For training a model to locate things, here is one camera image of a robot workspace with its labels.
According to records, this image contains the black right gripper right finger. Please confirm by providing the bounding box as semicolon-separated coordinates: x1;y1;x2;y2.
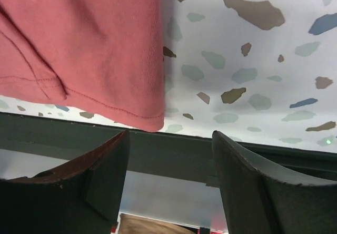
212;131;336;233

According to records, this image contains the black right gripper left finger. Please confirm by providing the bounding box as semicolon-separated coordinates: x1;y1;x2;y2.
1;131;130;233

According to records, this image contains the salmon pink t shirt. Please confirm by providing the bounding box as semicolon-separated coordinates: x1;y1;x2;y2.
1;0;165;132

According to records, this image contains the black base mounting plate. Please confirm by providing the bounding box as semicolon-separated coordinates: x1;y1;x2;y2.
1;113;336;187

